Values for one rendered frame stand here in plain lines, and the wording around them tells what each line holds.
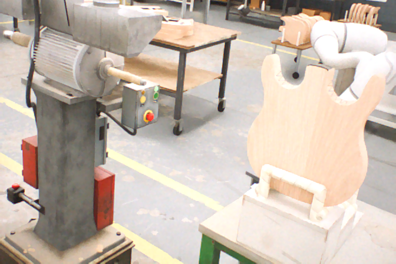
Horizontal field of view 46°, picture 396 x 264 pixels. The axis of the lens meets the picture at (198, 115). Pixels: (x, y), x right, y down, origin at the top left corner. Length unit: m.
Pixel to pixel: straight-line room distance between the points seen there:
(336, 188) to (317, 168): 0.07
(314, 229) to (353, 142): 0.27
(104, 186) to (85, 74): 0.72
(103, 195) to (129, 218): 0.79
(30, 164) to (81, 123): 0.38
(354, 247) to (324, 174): 0.37
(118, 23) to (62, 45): 0.44
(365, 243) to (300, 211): 0.34
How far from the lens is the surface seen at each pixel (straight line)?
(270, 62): 1.34
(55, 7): 2.11
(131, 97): 2.23
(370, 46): 2.14
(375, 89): 1.25
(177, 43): 4.20
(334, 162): 1.34
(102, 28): 1.77
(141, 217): 3.28
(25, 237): 2.63
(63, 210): 2.40
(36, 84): 2.24
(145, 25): 1.73
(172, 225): 3.22
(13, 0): 2.24
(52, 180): 2.38
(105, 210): 2.57
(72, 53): 2.03
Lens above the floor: 1.82
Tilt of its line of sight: 21 degrees down
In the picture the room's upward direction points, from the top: 6 degrees clockwise
